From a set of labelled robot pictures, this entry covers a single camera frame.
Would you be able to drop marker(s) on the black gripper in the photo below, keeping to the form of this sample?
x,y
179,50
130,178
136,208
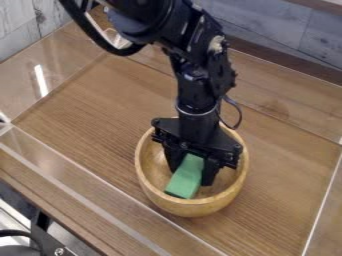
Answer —
x,y
197,134

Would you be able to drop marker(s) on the green rectangular stick block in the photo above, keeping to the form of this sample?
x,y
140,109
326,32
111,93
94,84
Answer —
x,y
186,179

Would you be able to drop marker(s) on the wooden bowl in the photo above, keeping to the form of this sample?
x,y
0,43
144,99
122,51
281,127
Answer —
x,y
154,176

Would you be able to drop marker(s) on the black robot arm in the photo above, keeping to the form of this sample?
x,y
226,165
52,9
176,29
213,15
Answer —
x,y
193,40

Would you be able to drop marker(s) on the black table leg clamp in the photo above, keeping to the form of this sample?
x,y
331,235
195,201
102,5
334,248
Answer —
x,y
26,238

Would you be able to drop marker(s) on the clear acrylic side wall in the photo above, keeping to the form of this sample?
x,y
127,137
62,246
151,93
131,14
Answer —
x,y
108,219

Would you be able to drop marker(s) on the clear acrylic corner bracket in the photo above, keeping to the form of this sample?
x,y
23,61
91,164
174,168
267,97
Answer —
x,y
110,35

